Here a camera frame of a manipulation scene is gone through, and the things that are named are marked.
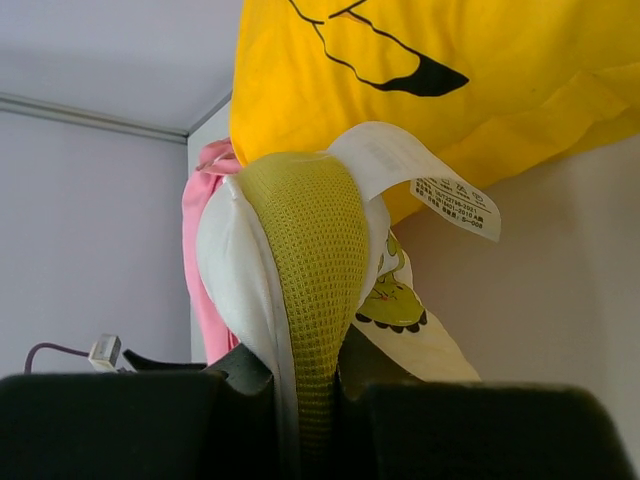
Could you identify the pink pillowcase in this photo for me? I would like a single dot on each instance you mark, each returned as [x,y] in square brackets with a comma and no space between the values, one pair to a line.
[201,255]

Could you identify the aluminium frame post left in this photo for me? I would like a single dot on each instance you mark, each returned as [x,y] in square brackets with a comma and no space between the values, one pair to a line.
[65,114]

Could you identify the white pillow care label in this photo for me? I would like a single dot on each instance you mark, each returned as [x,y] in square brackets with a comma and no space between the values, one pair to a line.
[381,155]

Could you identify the yellow Pikachu pillow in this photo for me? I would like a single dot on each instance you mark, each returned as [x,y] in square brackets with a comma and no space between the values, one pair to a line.
[493,88]

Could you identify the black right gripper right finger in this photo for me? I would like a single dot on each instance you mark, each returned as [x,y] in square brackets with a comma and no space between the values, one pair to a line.
[391,425]

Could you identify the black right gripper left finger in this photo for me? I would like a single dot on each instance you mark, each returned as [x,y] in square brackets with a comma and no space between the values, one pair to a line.
[218,423]

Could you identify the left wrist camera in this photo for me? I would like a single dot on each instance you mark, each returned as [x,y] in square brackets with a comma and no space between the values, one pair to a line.
[104,353]

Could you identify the white pillow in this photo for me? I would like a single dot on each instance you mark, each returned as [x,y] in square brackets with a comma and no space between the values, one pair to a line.
[304,259]

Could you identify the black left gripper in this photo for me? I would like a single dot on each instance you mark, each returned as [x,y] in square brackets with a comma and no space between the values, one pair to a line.
[142,364]

